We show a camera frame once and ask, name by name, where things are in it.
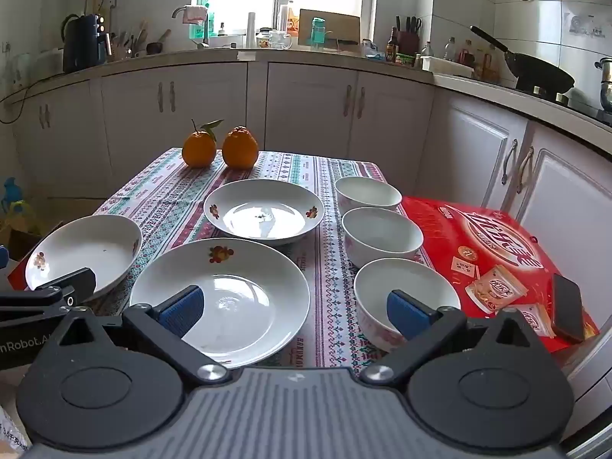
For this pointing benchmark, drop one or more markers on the metal faucet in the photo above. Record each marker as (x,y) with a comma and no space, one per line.
(205,33)

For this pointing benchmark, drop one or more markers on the dark sauce bottle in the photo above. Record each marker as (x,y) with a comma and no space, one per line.
(392,50)

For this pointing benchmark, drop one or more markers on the black air fryer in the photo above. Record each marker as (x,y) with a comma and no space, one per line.
(83,43)

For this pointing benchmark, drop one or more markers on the floral glass jar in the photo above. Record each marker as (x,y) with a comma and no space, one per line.
(264,39)

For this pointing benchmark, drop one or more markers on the clear glass bottle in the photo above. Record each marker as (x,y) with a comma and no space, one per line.
(449,50)

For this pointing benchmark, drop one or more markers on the black smartphone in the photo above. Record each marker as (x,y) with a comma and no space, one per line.
(567,306)

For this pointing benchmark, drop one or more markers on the dark mortar with pestle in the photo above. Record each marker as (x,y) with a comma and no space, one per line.
(157,48)

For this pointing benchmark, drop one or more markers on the white kitchen cabinets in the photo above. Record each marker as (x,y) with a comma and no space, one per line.
(311,100)

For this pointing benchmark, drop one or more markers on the white bowl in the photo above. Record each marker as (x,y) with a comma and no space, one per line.
(377,291)
(382,236)
(368,191)

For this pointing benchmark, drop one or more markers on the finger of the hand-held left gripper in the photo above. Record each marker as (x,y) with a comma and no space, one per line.
(64,284)
(3,257)

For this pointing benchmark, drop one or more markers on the white countertop appliance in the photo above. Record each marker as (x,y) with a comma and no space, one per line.
(50,62)

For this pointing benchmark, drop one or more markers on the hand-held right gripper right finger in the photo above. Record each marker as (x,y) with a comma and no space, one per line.
(406,315)

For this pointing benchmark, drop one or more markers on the utensil holder with utensils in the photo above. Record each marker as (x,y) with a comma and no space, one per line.
(126,45)

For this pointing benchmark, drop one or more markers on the brown cardboard sheet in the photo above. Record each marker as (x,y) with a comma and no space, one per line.
(342,24)

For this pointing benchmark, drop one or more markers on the clear glass mug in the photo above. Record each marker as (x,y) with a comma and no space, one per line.
(281,39)

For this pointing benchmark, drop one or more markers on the blue plastic bag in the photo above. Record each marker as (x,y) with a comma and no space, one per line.
(372,50)

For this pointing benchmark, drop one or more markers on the red carton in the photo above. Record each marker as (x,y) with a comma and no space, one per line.
(18,275)

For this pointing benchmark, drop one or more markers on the brown cardboard box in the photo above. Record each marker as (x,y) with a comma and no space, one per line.
(24,239)

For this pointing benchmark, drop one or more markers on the blue toy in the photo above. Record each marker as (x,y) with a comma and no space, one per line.
(12,196)

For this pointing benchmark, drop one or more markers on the knife block with knives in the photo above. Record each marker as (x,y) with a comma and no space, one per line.
(407,40)

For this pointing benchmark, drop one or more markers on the patterned tablecloth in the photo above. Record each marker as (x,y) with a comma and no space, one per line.
(320,272)

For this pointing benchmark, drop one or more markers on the teal water bottle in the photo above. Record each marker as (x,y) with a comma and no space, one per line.
(318,31)

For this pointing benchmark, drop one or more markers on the orange with leaf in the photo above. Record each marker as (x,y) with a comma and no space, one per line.
(198,150)

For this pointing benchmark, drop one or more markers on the steel pot with lid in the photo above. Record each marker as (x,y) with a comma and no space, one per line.
(605,86)

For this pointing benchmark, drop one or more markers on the white plastic roll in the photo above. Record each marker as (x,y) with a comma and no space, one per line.
(251,28)

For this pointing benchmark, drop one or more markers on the white floral plate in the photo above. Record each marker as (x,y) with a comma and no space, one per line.
(239,291)
(263,215)
(81,248)

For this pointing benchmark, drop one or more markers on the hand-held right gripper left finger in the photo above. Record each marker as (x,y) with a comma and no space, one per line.
(184,308)

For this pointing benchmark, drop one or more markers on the plastic bottle orange label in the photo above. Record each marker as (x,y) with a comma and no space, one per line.
(289,19)

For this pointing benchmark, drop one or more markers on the black wok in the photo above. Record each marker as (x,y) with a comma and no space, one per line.
(540,74)

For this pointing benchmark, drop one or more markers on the bumpy orange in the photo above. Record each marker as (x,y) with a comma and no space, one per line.
(239,148)

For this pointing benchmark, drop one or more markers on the printed white paper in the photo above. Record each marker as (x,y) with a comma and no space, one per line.
(9,435)

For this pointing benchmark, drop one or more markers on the red printed cardboard box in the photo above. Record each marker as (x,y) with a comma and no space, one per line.
(430,229)

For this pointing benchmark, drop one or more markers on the white plastic tray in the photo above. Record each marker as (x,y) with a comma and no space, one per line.
(444,66)

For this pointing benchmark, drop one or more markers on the wall power outlet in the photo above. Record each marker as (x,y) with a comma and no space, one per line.
(6,48)

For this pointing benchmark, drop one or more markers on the pink cloth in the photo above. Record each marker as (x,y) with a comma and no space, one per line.
(193,13)

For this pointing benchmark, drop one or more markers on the green dish soap bottle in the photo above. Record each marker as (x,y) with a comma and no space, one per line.
(210,24)

